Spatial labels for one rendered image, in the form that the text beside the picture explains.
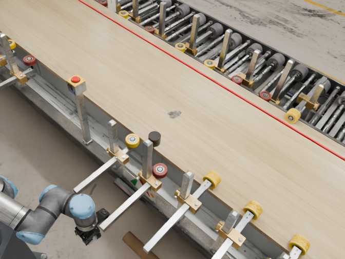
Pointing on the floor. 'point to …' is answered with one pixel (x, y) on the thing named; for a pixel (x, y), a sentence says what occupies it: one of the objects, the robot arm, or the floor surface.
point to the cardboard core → (137, 246)
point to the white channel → (112, 5)
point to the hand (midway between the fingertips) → (95, 236)
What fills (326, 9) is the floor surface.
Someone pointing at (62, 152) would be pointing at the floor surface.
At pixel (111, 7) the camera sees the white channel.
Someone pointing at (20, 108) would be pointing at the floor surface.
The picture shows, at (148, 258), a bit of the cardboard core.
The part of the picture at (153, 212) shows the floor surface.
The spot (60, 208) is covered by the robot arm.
